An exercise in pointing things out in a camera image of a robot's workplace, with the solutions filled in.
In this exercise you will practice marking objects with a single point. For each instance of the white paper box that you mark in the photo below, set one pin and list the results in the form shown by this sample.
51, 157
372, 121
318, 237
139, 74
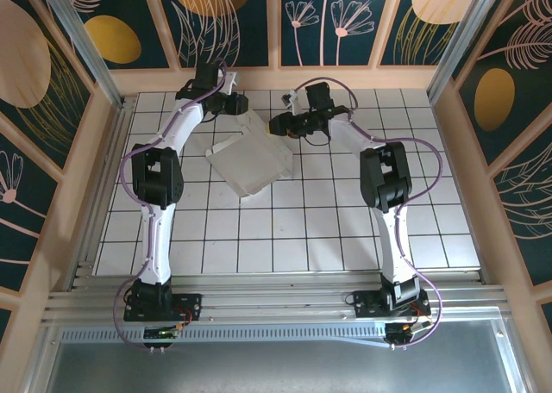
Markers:
254, 160

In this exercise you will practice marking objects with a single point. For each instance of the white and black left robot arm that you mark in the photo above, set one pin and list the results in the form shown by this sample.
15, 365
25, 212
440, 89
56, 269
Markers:
157, 246

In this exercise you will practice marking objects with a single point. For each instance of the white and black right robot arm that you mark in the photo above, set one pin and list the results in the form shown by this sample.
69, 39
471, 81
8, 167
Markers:
390, 246

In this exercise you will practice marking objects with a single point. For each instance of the grey metal sheet panel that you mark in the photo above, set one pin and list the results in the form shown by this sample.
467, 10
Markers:
276, 367

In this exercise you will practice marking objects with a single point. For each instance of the aluminium side rail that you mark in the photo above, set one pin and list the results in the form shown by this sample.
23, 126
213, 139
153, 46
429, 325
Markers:
105, 182

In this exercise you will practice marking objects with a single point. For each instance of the aluminium corner post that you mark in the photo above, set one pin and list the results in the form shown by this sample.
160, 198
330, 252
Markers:
457, 44
86, 52

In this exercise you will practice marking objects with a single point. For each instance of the aluminium rail frame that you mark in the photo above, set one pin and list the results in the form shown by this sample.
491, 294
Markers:
267, 298

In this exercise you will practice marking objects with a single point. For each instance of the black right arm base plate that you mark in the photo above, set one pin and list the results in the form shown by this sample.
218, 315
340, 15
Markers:
366, 302

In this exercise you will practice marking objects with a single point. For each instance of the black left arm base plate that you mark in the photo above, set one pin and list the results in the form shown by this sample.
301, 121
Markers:
190, 307

